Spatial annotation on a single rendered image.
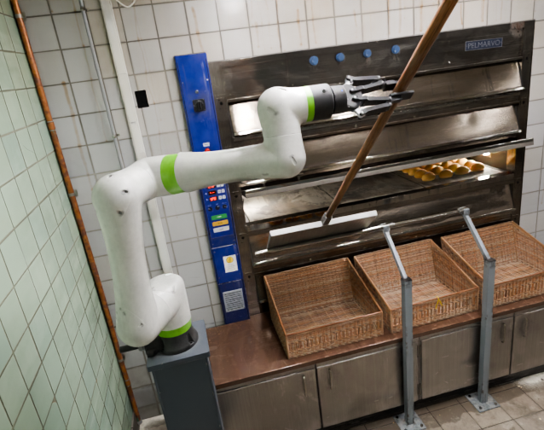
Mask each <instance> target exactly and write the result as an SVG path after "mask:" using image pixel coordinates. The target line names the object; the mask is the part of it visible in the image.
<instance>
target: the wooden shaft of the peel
mask: <svg viewBox="0 0 544 430"><path fill-rule="evenodd" d="M458 1H459V0H442V2H441V4H440V5H439V7H438V9H437V12H436V13H435V14H434V16H433V18H432V20H431V23H430V24H429V26H428V27H427V29H426V31H425V33H424V35H423V37H422V39H421V40H420V42H419V44H418V46H417V48H416V50H415V51H414V53H413V55H412V57H411V59H410V60H409V62H408V64H407V66H406V68H405V69H404V71H403V73H402V76H401V77H400V78H399V80H398V82H397V84H396V87H395V88H394V90H393V91H392V93H396V92H402V91H405V90H406V89H407V88H408V86H409V84H410V82H411V81H412V79H413V77H414V75H415V74H416V72H417V71H418V69H419V67H420V65H421V63H422V61H423V60H424V59H425V57H426V55H427V53H428V52H429V50H430V48H431V46H432V45H433V43H434V42H435V40H436V38H437V36H438V34H439V33H440V31H441V30H442V28H443V26H444V24H445V23H446V21H447V19H448V18H449V16H450V14H451V13H452V11H453V9H454V7H455V5H456V4H457V3H458ZM397 104H398V103H392V105H391V108H390V110H389V111H386V112H383V113H381V114H380V115H379V117H378V119H377V121H376V123H375V124H374V126H373V129H372V130H371V132H370V133H369V135H368V137H367V140H366V141H365V142H364V144H363V146H362V149H361V150H360V152H359V154H358V155H357V157H356V159H355V161H354V163H353V165H352V167H351V168H350V170H349V172H348V174H347V176H346V178H345V179H344V181H343V183H342V185H341V187H340V188H339V191H338V193H337V194H336V195H335V197H334V199H333V202H332V204H331V205H330V207H329V208H328V210H327V213H326V217H327V218H330V217H331V216H332V215H333V213H334V212H335V210H336V208H337V206H338V205H339V202H340V201H341V200H342V198H343V197H344V194H345V192H346V191H347V189H348V188H349V187H350V184H351V183H352V181H353V179H354V177H355V176H356V174H357V173H358V171H359V169H360V168H361V166H362V163H363V162H364V160H365V159H366V158H367V155H368V154H369V152H370V150H371V148H372V147H373V145H374V144H375V142H376V140H377V139H378V137H379V134H380V133H381V131H382V130H383V129H384V127H385V125H386V123H387V121H388V119H389V118H390V116H391V115H392V113H393V111H394V110H395V108H396V105H397Z"/></svg>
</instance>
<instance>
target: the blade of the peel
mask: <svg viewBox="0 0 544 430"><path fill-rule="evenodd" d="M377 216H378V214H377V212H376V210H375V211H371V212H363V213H358V214H354V215H349V216H344V217H340V218H332V220H331V221H330V223H329V224H327V225H322V223H321V221H319V222H314V223H310V224H302V225H298V226H293V227H289V228H285V229H279V230H271V231H270V232H269V240H268V246H267V248H270V247H277V246H281V245H286V244H290V243H294V242H299V241H306V240H310V239H315V238H319V237H323V236H327V235H335V234H339V233H343V232H347V231H352V230H359V229H363V228H367V227H368V226H369V225H370V224H371V223H372V222H373V220H374V219H375V218H376V217H377ZM359 237H360V235H355V236H351V237H346V238H342V239H338V240H334V241H326V242H323V243H318V244H314V245H309V246H306V247H298V248H294V249H290V250H286V251H281V252H277V253H270V254H266V255H265V258H269V257H274V256H278V255H282V254H286V253H294V252H298V251H303V250H306V249H311V248H315V247H323V246H326V245H331V244H335V243H340V242H344V241H351V240H355V239H358V238H359Z"/></svg>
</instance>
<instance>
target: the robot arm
mask: <svg viewBox="0 0 544 430"><path fill-rule="evenodd" d="M397 82H398V81H395V80H387V81H386V79H385V78H383V80H382V79H381V77H380V76H379V75H377V76H361V77H353V76H350V75H347V76H346V78H345V81H344V85H341V84H340V85H334V86H329V85H328V84H315V85H309V86H303V87H293V88H288V87H280V86H276V87H272V88H269V89H267V90H266V91H265V92H264V93H263V94H262V95H261V96H260V97H259V99H258V105H257V111H258V117H259V121H260V125H261V129H262V133H263V143H260V144H257V145H250V146H246V147H241V148H232V149H225V150H218V151H208V152H180V153H178V154H167V155H159V156H153V157H147V158H142V159H140V160H138V161H136V162H135V163H133V164H132V165H130V166H128V167H126V168H124V169H123V170H120V171H116V172H114V173H111V174H107V175H106V176H104V177H102V178H100V179H99V180H98V181H97V182H96V183H95V185H94V187H93V190H92V193H91V200H92V204H93V206H94V208H95V213H96V215H97V217H98V220H99V223H100V226H101V231H102V234H103V237H104V241H105V244H106V248H107V254H108V258H109V263H110V267H111V272H112V278H113V289H114V298H115V309H116V331H117V334H118V336H119V338H120V339H121V340H122V341H123V342H124V343H125V344H126V346H120V347H119V351H120V353H123V352H129V351H133V350H136V349H138V350H139V351H140V352H143V351H146V354H147V356H148V358H149V357H153V356H155V355H156V354H157V353H158V352H159V353H160V354H163V355H168V356H170V355H177V354H180V353H183V352H186V351H188V350H189V349H191V348H192V347H193V346H194V345H195V344H196V343H197V341H198V339H199V336H198V332H197V330H196V329H195V328H194V327H193V325H192V323H191V312H190V309H189V304H188V297H187V293H186V289H185V286H184V282H183V279H182V278H181V277H180V276H179V275H176V274H163V275H159V276H156V277H154V278H152V279H151V280H150V279H149V274H148V267H147V261H146V256H145V249H144V242H143V233H142V205H143V204H144V203H146V202H147V201H149V200H151V199H154V198H156V197H162V196H167V195H176V194H181V193H190V192H193V191H196V190H199V189H204V188H208V187H211V186H215V185H219V184H224V183H233V182H239V181H246V180H255V179H267V178H291V177H295V176H297V175H298V174H299V173H300V172H301V171H302V170H303V168H304V165H305V161H306V154H305V151H304V144H303V139H302V135H301V133H300V132H301V129H300V125H301V124H302V123H305V122H310V121H317V120H322V119H330V118H331V117H332V116H333V115H334V114H340V113H346V112H352V113H354V112H355V113H356V114H357V115H358V117H357V118H358V119H363V118H364V117H366V116H369V115H373V114H376V113H383V112H386V111H389V110H390V108H391V105H392V103H398V102H400V101H401V100H407V99H410V98H411V97H412V95H413V94H414V91H413V90H408V91H402V92H396V93H390V95H389V96H363V95H364V94H367V93H370V92H373V91H376V90H381V89H382V88H383V89H382V91H383V92H384V91H389V90H394V88H395V87H396V84H397ZM357 85H359V86H357ZM355 86H356V87H355ZM365 106H371V107H366V108H361V109H358V108H359V107H365Z"/></svg>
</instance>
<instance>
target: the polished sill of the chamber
mask: <svg viewBox="0 0 544 430"><path fill-rule="evenodd" d="M510 179H514V173H512V172H509V171H505V172H501V173H496V174H492V175H488V176H482V177H475V178H470V179H466V180H461V181H457V182H452V183H445V184H439V185H435V186H431V187H426V188H422V189H414V190H409V191H405V192H401V193H396V194H391V195H383V196H379V197H374V198H370V199H366V200H358V201H353V202H348V203H344V204H339V205H338V206H337V208H336V210H335V212H334V213H333V215H335V214H340V213H344V212H352V211H356V210H361V209H365V208H369V207H374V206H382V205H386V204H390V203H395V202H399V201H404V200H412V199H416V198H420V197H425V196H429V195H437V194H441V193H446V192H450V191H455V190H459V189H467V188H471V187H476V186H480V185H485V184H489V183H497V182H501V181H506V180H510ZM328 208H329V206H327V207H323V208H318V209H314V210H309V211H305V212H296V213H292V214H287V215H283V216H279V217H274V218H266V219H262V220H257V221H252V222H248V223H246V227H247V232H250V231H254V230H262V229H267V228H271V227H275V226H280V225H284V224H292V223H296V222H301V221H305V220H310V219H314V218H322V216H323V214H324V213H325V212H327V210H328Z"/></svg>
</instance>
